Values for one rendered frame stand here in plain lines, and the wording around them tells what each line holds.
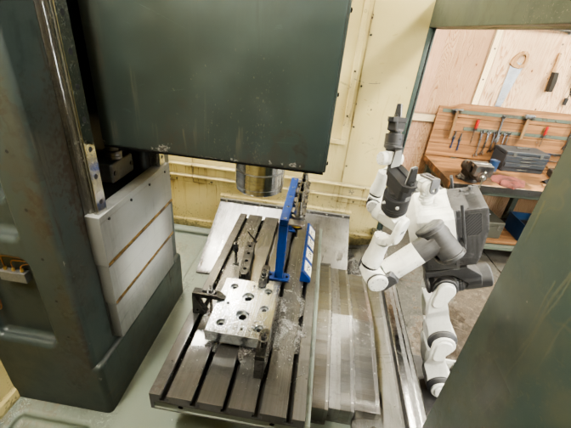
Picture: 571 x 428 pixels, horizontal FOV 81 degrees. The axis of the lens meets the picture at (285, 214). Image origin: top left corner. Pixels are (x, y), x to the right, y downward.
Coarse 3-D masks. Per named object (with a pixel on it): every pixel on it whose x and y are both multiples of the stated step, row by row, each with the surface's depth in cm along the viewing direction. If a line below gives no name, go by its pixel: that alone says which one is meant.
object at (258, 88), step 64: (128, 0) 79; (192, 0) 78; (256, 0) 76; (320, 0) 74; (128, 64) 86; (192, 64) 84; (256, 64) 82; (320, 64) 81; (128, 128) 95; (192, 128) 92; (256, 128) 90; (320, 128) 88
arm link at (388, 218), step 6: (378, 204) 119; (378, 210) 118; (384, 210) 112; (372, 216) 120; (378, 216) 118; (384, 216) 116; (390, 216) 112; (396, 216) 111; (402, 216) 115; (384, 222) 117; (390, 222) 115; (396, 222) 114; (390, 228) 117
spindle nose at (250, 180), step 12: (240, 168) 103; (252, 168) 101; (264, 168) 101; (240, 180) 105; (252, 180) 103; (264, 180) 103; (276, 180) 105; (252, 192) 105; (264, 192) 105; (276, 192) 107
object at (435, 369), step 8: (424, 336) 183; (424, 344) 187; (432, 344) 169; (440, 344) 167; (448, 344) 166; (424, 352) 190; (432, 352) 171; (440, 352) 169; (448, 352) 168; (424, 360) 181; (432, 360) 174; (440, 360) 172; (424, 368) 192; (432, 368) 182; (440, 368) 181; (448, 368) 192; (424, 376) 192; (432, 376) 185; (440, 376) 184; (432, 384) 185
